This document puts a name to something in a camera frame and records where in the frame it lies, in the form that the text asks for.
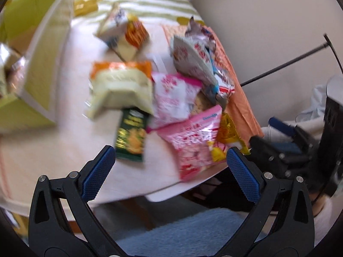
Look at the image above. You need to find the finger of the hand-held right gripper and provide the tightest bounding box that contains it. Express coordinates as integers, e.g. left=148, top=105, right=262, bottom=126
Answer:
left=249, top=135, right=308, bottom=178
left=269, top=116, right=320, bottom=150

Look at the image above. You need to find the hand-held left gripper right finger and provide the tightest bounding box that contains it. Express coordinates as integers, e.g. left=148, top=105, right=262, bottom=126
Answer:
left=214, top=147, right=315, bottom=257

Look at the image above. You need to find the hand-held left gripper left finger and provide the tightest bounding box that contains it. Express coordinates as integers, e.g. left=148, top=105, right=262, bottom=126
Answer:
left=28, top=145, right=126, bottom=257

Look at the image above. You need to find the yellow snack packet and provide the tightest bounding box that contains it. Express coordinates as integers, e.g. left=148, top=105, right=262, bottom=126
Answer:
left=210, top=112, right=251, bottom=162

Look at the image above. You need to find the dark green snack packet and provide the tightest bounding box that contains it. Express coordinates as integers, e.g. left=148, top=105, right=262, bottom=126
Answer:
left=115, top=108, right=150, bottom=163

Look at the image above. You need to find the blue white shrimp cracker packet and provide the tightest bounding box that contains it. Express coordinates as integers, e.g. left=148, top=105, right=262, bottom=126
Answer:
left=206, top=56, right=236, bottom=105

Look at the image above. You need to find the cream orange-top snack packet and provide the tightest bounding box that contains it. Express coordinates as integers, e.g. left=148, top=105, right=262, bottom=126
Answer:
left=87, top=60, right=155, bottom=120

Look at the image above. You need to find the pink white snack packet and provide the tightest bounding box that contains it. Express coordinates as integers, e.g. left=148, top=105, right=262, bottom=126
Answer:
left=147, top=72, right=203, bottom=133

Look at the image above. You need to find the white red-print snack packet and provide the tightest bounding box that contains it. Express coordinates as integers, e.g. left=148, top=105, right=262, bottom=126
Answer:
left=170, top=34, right=220, bottom=105

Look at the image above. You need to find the green cardboard box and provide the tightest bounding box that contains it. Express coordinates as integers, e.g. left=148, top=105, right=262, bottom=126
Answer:
left=0, top=0, right=77, bottom=136

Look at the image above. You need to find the dark foil snack packet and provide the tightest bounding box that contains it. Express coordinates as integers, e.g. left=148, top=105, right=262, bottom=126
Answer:
left=185, top=16, right=216, bottom=49

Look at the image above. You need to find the white orange snack packet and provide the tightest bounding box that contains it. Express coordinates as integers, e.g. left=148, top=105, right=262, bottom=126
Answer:
left=94, top=4, right=150, bottom=61

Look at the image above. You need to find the person's right forearm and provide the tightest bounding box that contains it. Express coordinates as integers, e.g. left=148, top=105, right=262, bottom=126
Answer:
left=311, top=190, right=343, bottom=249

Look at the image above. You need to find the pale crumpled cloth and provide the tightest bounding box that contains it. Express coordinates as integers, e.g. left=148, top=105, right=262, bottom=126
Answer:
left=295, top=84, right=330, bottom=129

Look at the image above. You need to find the pale floral tablecloth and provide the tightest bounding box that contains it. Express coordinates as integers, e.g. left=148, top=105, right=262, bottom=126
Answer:
left=0, top=19, right=233, bottom=220

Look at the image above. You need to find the beige snack packet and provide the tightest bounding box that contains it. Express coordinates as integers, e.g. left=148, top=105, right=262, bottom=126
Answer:
left=191, top=90, right=215, bottom=114

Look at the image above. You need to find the blue fluffy rug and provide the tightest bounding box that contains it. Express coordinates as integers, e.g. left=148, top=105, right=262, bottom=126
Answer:
left=118, top=209, right=268, bottom=257

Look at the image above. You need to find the silver snack packet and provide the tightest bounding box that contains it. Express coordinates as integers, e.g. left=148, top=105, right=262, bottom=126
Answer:
left=0, top=43, right=27, bottom=98

